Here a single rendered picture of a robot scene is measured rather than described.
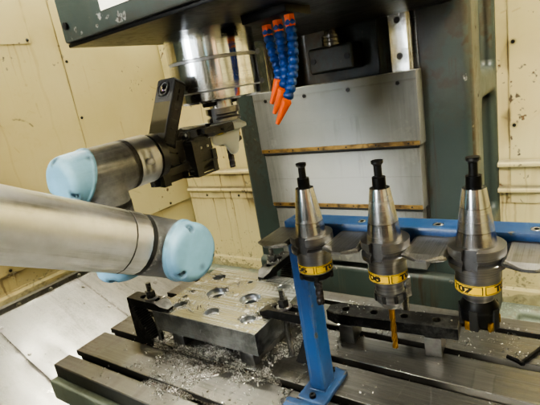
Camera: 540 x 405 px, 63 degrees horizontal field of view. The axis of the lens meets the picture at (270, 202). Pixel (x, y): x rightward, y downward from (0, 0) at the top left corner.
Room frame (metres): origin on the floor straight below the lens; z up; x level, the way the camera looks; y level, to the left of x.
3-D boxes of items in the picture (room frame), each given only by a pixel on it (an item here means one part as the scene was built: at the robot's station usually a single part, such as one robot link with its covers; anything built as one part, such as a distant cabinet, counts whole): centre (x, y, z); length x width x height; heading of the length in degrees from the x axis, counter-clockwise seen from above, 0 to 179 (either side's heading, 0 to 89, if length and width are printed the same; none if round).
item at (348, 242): (0.57, -0.10, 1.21); 0.07 x 0.05 x 0.01; 144
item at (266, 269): (1.03, 0.01, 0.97); 0.13 x 0.03 x 0.15; 144
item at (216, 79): (0.85, 0.06, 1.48); 0.16 x 0.16 x 0.12
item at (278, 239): (0.63, -0.01, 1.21); 0.07 x 0.05 x 0.01; 144
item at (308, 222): (0.60, -0.05, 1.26); 0.04 x 0.04 x 0.07
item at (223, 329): (0.92, 0.12, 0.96); 0.29 x 0.23 x 0.05; 54
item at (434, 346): (0.78, -0.20, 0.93); 0.26 x 0.05 x 0.06; 59
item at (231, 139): (0.81, 0.05, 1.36); 0.09 x 0.03 x 0.06; 128
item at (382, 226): (0.54, -0.14, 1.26); 0.04 x 0.04 x 0.07
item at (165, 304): (0.94, 0.31, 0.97); 0.13 x 0.03 x 0.15; 54
